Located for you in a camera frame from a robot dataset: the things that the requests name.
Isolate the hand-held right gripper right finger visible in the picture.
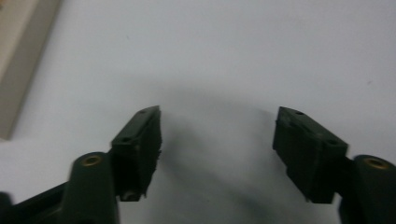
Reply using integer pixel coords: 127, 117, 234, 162
273, 105, 349, 204

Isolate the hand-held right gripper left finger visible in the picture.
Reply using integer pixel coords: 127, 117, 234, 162
110, 105, 163, 203

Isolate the wooden picture frame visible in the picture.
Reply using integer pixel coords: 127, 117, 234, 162
0, 0, 64, 141

